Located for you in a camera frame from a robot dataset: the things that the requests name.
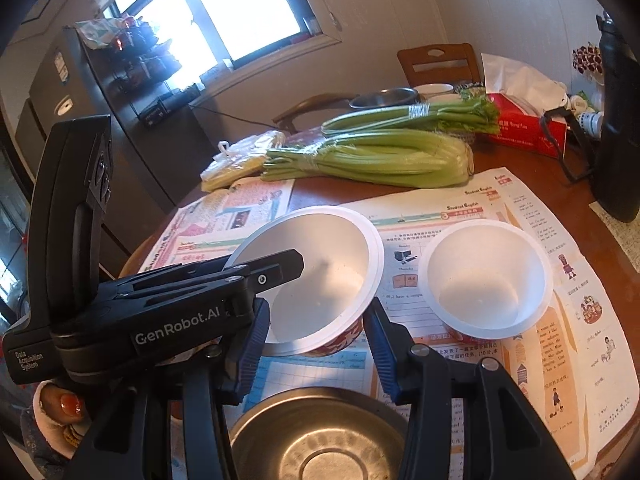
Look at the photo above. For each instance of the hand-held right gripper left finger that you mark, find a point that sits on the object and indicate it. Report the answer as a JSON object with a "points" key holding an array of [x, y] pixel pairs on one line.
{"points": [[254, 345]]}

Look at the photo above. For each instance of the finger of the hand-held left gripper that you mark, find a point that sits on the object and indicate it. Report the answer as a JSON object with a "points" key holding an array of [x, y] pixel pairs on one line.
{"points": [[270, 266]]}

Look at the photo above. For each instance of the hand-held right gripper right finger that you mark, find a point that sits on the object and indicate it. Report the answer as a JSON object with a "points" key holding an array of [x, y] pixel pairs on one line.
{"points": [[382, 355]]}

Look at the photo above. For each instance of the large white paper bowl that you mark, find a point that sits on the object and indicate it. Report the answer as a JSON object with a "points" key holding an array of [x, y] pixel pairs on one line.
{"points": [[320, 280]]}

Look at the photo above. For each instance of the stainless steel bowl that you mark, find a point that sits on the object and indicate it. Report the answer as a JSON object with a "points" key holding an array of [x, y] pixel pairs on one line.
{"points": [[320, 440]]}

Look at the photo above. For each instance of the small white paper bowl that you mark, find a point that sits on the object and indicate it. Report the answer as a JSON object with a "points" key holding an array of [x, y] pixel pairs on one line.
{"points": [[492, 280]]}

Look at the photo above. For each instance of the person's left hand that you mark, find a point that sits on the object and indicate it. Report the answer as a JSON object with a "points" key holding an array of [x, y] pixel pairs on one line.
{"points": [[62, 410]]}

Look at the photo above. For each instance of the pink headline newspaper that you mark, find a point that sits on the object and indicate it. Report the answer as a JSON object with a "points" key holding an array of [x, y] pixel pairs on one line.
{"points": [[220, 215]]}

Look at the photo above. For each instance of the plastic bag of yellow food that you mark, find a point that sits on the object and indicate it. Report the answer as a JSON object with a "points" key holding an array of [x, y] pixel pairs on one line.
{"points": [[240, 160]]}

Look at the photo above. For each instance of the grey refrigerator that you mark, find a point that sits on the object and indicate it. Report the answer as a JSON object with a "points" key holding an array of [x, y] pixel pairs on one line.
{"points": [[75, 110]]}

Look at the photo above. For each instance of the thick celery bunch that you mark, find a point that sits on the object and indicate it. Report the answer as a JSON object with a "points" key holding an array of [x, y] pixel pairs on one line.
{"points": [[380, 157]]}

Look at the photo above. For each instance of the curved back wooden chair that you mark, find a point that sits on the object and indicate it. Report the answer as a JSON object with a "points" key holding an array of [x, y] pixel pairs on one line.
{"points": [[310, 107]]}

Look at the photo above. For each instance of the black electronic box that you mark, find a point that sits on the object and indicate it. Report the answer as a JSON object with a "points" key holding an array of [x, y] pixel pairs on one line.
{"points": [[155, 110]]}

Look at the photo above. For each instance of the green bordered newspaper sheet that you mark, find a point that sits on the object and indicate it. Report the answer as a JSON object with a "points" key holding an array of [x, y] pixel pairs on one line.
{"points": [[550, 320]]}

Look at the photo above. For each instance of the steel basin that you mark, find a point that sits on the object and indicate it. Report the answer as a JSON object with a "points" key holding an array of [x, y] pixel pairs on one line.
{"points": [[382, 97]]}

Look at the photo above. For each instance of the thin celery bunch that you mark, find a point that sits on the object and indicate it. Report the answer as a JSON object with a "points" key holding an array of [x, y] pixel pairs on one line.
{"points": [[415, 112]]}

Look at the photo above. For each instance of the window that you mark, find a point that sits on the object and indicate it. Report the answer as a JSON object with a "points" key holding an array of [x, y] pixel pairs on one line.
{"points": [[240, 10]]}

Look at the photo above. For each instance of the slatted wooden chair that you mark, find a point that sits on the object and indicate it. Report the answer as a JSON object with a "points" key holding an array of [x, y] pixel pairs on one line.
{"points": [[435, 62]]}

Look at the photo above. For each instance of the red tissue box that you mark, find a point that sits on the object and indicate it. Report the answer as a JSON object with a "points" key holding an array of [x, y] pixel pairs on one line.
{"points": [[520, 125]]}

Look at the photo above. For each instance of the small white bottle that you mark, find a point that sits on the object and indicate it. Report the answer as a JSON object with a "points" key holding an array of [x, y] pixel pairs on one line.
{"points": [[590, 121]]}

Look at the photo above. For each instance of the black bottle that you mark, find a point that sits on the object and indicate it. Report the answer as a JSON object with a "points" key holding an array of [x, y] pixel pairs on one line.
{"points": [[617, 120]]}

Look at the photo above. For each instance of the patterned cup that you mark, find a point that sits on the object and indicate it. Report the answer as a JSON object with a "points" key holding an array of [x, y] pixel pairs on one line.
{"points": [[587, 60]]}

